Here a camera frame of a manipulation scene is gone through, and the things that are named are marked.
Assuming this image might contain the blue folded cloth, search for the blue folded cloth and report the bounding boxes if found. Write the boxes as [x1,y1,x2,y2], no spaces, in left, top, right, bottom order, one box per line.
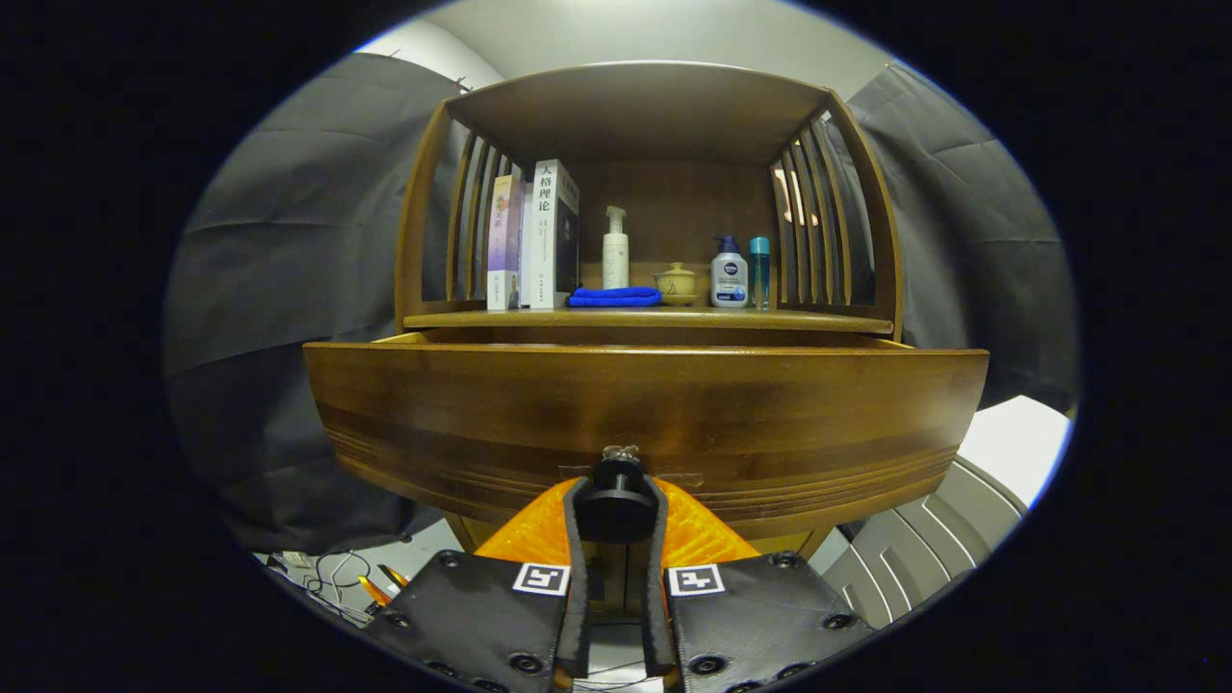
[567,286,663,309]

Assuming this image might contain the white board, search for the white board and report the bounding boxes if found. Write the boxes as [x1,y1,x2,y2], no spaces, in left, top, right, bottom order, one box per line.
[958,395,1072,509]

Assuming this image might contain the black floor cables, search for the black floor cables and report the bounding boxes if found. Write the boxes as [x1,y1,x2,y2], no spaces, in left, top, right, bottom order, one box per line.
[255,549,415,627]

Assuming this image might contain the grey ribbed plastic object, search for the grey ribbed plastic object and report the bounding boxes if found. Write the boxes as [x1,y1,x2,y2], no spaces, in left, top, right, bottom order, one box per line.
[823,454,1029,631]

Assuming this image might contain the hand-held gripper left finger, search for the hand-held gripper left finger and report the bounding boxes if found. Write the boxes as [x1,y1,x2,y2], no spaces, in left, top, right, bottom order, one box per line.
[364,476,593,693]

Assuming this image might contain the pink purple book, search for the pink purple book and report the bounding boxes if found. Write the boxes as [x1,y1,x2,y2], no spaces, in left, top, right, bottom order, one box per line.
[486,174,526,311]

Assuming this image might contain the thick white book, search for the thick white book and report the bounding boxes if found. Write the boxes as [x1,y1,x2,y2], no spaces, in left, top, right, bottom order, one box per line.
[520,159,581,310]

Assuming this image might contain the wooden cabinet with slatted hutch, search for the wooden cabinet with slatted hutch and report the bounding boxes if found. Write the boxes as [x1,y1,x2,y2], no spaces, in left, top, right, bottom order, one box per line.
[393,60,904,617]

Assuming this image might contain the white blue-capped lotion bottle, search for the white blue-capped lotion bottle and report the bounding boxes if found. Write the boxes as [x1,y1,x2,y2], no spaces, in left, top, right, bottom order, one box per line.
[710,236,750,309]

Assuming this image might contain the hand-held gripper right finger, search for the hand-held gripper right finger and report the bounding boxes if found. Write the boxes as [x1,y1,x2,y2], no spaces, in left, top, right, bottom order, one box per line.
[643,476,872,693]

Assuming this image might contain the white pump bottle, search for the white pump bottle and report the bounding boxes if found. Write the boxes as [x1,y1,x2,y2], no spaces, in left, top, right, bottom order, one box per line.
[603,205,630,291]

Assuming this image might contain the wooden countertop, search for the wooden countertop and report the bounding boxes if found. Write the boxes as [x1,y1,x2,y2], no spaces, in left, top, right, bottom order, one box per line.
[402,306,896,336]

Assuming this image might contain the beige lidded tea cup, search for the beige lidded tea cup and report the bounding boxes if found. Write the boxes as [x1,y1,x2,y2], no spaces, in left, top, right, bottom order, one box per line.
[654,262,702,307]

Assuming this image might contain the black drawer knob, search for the black drawer knob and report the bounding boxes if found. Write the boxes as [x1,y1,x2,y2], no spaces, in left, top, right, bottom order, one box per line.
[574,445,660,545]

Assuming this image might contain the black backdrop cloth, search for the black backdrop cloth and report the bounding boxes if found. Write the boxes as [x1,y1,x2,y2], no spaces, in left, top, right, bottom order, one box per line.
[162,53,1079,557]

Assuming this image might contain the wooden drawer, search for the wooden drawer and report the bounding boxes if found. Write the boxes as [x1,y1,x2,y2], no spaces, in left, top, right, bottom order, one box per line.
[302,332,990,542]

